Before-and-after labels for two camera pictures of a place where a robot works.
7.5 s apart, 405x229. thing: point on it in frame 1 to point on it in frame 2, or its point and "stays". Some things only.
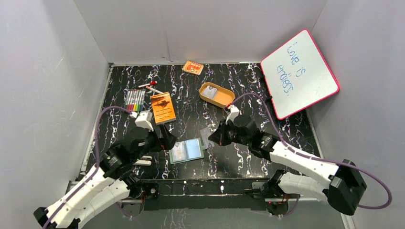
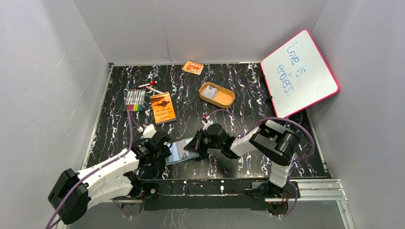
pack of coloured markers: [134, 99] stays
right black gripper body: [228, 134] to [203, 141]
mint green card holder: [186, 150] stays
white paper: [209, 91] stays
